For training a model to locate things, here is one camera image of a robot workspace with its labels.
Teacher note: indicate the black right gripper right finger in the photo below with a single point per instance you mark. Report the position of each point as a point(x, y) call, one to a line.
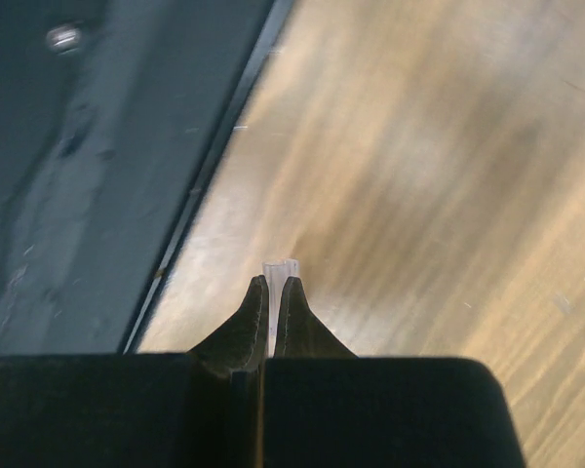
point(307, 413)

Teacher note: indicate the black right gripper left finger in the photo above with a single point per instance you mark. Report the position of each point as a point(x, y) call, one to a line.
point(234, 355)

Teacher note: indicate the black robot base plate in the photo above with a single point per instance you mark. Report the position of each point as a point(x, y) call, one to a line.
point(114, 116)

